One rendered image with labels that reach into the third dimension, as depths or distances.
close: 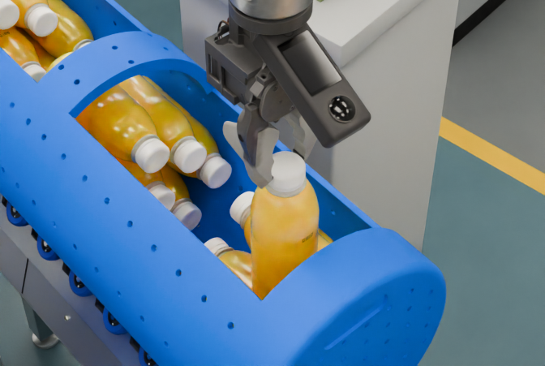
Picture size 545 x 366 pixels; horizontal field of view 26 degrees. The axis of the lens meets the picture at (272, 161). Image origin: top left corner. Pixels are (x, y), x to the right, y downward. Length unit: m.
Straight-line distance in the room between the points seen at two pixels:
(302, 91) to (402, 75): 0.76
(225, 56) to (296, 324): 0.27
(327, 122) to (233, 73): 0.11
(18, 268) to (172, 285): 0.47
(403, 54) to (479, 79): 1.49
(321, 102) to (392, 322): 0.33
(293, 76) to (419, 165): 1.01
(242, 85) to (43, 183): 0.38
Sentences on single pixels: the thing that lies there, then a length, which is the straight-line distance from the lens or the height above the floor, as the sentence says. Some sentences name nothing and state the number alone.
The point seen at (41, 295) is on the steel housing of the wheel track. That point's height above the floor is 0.87.
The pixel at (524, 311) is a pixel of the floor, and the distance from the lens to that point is 2.71.
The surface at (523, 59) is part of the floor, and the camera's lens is 3.28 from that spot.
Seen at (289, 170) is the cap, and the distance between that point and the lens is 1.12.
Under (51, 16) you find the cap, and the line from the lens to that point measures 1.64.
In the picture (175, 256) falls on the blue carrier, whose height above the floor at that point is 1.20.
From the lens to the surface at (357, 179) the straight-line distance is 1.79.
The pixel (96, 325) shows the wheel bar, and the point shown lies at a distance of 1.52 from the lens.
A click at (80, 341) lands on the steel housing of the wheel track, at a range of 1.57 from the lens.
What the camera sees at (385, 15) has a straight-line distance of 1.58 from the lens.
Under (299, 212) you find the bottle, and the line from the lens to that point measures 1.14.
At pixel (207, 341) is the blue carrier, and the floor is 1.17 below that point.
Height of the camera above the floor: 2.15
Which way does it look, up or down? 47 degrees down
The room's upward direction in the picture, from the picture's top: straight up
